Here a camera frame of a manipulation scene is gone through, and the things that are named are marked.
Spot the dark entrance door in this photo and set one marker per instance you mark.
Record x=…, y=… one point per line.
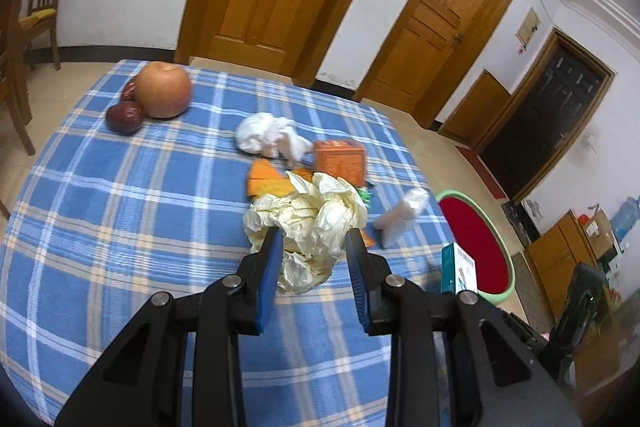
x=545, y=117

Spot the red doormat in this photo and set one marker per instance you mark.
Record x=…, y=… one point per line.
x=482, y=172

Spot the small wooden cupboard door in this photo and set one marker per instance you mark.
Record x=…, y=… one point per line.
x=475, y=107

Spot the green candy wrapper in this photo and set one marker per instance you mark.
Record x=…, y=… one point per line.
x=364, y=197

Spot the teal and white box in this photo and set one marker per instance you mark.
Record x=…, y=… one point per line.
x=452, y=272

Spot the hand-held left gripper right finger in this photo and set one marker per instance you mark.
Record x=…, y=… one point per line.
x=357, y=287

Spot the yellow chair cushion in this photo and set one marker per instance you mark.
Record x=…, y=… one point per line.
x=37, y=17

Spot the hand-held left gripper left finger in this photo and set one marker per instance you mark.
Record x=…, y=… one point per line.
x=267, y=287

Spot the wooden cabinet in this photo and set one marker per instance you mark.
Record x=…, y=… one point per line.
x=560, y=257

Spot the blue plaid tablecloth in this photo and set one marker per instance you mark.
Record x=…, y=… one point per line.
x=125, y=207

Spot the crumpled white tissue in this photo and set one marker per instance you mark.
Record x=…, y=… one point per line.
x=260, y=132

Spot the blue water bottle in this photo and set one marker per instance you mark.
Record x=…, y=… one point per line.
x=626, y=217

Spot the red date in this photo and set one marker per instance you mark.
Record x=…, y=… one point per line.
x=129, y=91
x=124, y=118

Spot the watermelon pattern basket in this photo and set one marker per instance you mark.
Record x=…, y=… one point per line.
x=475, y=232

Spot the white tissue packet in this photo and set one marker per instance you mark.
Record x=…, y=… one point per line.
x=400, y=214

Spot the cream paper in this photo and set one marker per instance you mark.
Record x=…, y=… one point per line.
x=310, y=217

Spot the small orange peel piece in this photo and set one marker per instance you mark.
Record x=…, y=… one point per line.
x=369, y=238

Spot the orange cardboard box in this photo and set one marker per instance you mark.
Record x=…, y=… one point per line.
x=340, y=162

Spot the wall electrical panel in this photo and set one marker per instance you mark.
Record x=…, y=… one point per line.
x=529, y=28

